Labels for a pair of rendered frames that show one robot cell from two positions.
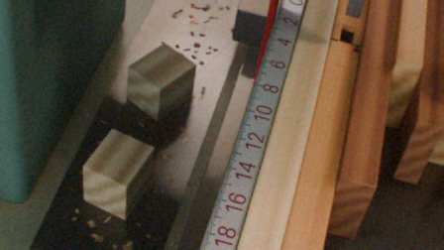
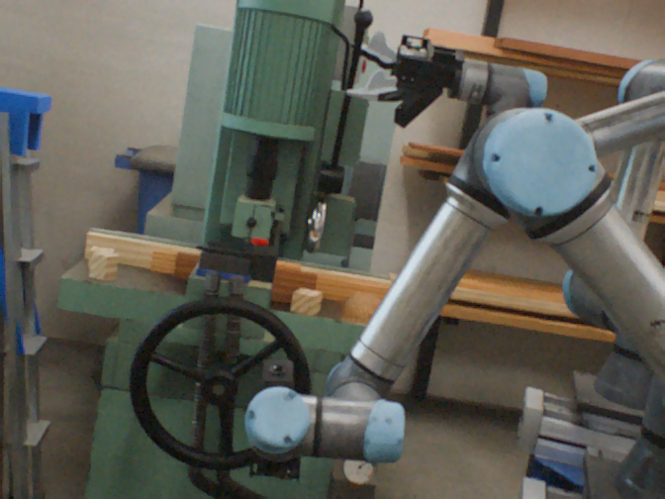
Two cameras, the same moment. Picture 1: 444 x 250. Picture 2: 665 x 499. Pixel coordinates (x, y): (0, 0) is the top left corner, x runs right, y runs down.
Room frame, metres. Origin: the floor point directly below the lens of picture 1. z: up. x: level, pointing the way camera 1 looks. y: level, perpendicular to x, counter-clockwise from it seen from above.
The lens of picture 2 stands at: (0.25, -1.82, 1.30)
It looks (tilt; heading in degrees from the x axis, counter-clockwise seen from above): 10 degrees down; 81
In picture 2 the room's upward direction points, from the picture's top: 10 degrees clockwise
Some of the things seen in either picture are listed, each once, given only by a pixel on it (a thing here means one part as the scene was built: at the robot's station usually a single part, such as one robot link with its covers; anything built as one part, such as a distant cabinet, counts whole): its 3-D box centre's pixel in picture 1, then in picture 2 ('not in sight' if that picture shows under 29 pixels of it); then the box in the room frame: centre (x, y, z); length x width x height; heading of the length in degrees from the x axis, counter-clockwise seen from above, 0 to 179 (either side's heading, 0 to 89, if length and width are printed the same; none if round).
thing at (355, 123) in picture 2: not in sight; (344, 127); (0.56, 0.13, 1.23); 0.09 x 0.08 x 0.15; 84
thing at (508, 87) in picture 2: not in sight; (512, 90); (0.80, -0.20, 1.35); 0.11 x 0.08 x 0.09; 174
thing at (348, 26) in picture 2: not in sight; (350, 45); (0.56, 0.24, 1.40); 0.10 x 0.06 x 0.16; 84
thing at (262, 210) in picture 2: not in sight; (254, 220); (0.39, -0.05, 1.03); 0.14 x 0.07 x 0.09; 84
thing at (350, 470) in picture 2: not in sight; (357, 467); (0.62, -0.31, 0.65); 0.06 x 0.04 x 0.08; 174
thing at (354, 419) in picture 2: not in sight; (357, 425); (0.50, -0.74, 0.90); 0.11 x 0.11 x 0.08; 83
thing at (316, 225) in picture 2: not in sight; (316, 225); (0.52, 0.05, 1.02); 0.12 x 0.03 x 0.12; 84
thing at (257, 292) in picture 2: not in sight; (230, 299); (0.35, -0.26, 0.92); 0.15 x 0.13 x 0.09; 174
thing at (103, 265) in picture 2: not in sight; (104, 265); (0.12, -0.16, 0.92); 0.04 x 0.03 x 0.05; 145
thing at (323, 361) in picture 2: not in sight; (235, 332); (0.38, -0.13, 0.82); 0.40 x 0.21 x 0.04; 174
